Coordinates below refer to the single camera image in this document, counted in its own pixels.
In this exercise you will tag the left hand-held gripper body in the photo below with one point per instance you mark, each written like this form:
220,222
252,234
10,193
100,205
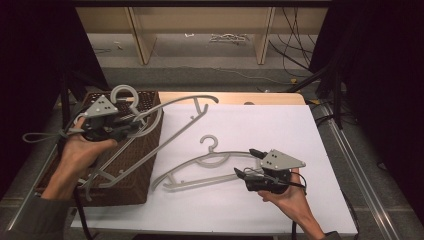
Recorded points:
100,108

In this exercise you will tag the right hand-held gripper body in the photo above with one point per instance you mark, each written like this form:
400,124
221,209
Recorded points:
280,160

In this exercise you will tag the brown wicker basket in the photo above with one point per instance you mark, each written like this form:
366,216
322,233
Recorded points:
133,173

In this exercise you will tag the grey plastic clothes hanger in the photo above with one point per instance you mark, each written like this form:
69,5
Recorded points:
200,183
180,128

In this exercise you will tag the person's right hand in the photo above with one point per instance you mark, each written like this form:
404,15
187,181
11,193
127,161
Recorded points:
293,200

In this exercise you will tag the person's left hand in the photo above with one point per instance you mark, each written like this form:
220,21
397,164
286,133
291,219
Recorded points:
80,153

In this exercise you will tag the white table cover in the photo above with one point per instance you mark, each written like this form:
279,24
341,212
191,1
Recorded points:
266,126

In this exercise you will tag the black metal stand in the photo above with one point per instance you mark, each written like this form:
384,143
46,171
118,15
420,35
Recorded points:
66,100
337,100

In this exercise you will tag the black curtain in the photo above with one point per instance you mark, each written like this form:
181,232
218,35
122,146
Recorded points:
33,66
383,83

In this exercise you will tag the pale clutter pile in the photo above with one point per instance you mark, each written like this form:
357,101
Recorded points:
229,37

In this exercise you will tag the beige wooden cabinet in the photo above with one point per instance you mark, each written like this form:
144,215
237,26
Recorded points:
200,20

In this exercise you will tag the aluminium rail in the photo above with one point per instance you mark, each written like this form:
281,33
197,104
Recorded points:
30,196
363,173

